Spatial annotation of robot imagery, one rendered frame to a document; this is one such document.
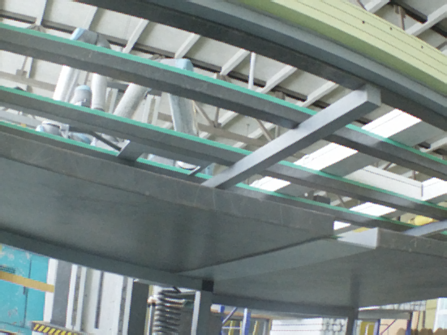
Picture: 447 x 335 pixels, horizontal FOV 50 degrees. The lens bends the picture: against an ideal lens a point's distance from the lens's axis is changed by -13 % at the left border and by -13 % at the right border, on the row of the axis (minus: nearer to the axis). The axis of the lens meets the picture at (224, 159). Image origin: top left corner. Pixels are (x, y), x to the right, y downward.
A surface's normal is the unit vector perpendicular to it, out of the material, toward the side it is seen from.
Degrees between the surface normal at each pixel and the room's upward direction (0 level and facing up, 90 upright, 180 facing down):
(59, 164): 90
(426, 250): 90
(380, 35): 90
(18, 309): 90
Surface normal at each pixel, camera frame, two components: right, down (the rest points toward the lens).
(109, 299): 0.23, -0.31
